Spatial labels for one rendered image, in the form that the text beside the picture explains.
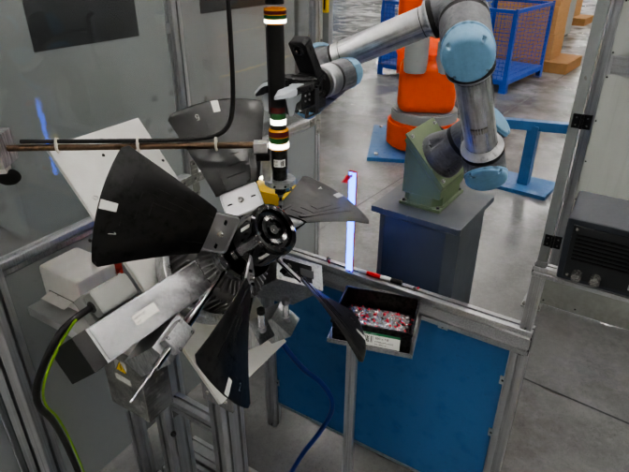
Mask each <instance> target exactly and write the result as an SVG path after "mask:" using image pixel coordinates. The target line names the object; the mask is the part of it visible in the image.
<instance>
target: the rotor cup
mask: <svg viewBox="0 0 629 472"><path fill-rule="evenodd" d="M248 224H249V228H248V229H246V230H244V231H243V232H241V229H242V228H244V227H245V226H247V225H248ZM271 225H275V226H276V227H277V228H278V233H276V234H273V233H272V232H271V230H270V227H271ZM295 243H296V230H295V227H294V224H293V222H292V220H291V219H290V217H289V216H288V215H287V213H286V212H285V211H284V210H282V209H281V208H279V207H278V206H276V205H273V204H262V205H259V206H257V207H256V208H255V209H254V210H252V211H251V212H249V213H248V214H246V215H244V216H243V217H241V218H240V223H239V225H238V226H237V229H236V231H235V233H234V236H233V238H232V240H231V243H230V245H229V247H228V250H227V251H226V252H225V254H219V253H216V256H217V257H218V259H219V261H220V263H221V264H222V266H223V267H224V268H225V269H226V270H227V271H228V272H229V273H231V274H232V275H234V276H236V277H238V278H241V274H242V273H244V268H245V264H246V260H247V255H248V253H250V255H251V256H252V258H253V263H254V270H255V278H257V277H259V276H260V275H261V274H263V273H264V272H265V271H266V270H267V269H268V268H269V266H270V264H271V263H273V262H274V261H275V260H277V259H279V258H281V257H283V256H285V255H287V254H288V253H289V252H290V251H291V250H292V249H293V248H294V246H295ZM265 254H269V255H268V256H267V257H265V258H263V259H259V258H260V257H261V256H263V255H265Z"/></svg>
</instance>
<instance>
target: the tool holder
mask: <svg viewBox="0 0 629 472"><path fill-rule="evenodd" d="M259 141H260V140H254V144H253V146H254V154H256V161H262V176H263V181H265V186H267V187H269V188H272V189H287V188H290V187H292V186H294V185H295V184H296V177H295V176H294V175H292V174H290V173H288V174H287V179H286V180H284V181H274V180H273V178H272V173H271V149H270V148H268V144H267V143H266V142H259ZM266 141H268V140H266Z"/></svg>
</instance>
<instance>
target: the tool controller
mask: <svg viewBox="0 0 629 472"><path fill-rule="evenodd" d="M556 275H557V276H558V277H561V278H563V279H567V280H570V281H574V282H578V283H580V284H584V285H587V286H591V287H594V288H601V289H603V290H607V291H610V292H614V293H618V294H621V295H624V296H627V297H629V200H627V199H618V198H614V197H610V196H605V195H600V194H595V193H591V192H587V191H579V192H578V196H577V199H576V201H575V203H574V206H573V208H572V211H571V213H570V215H569V217H568V221H567V226H566V230H565V234H564V239H563V247H562V251H561V255H560V259H559V264H558V269H557V272H556Z"/></svg>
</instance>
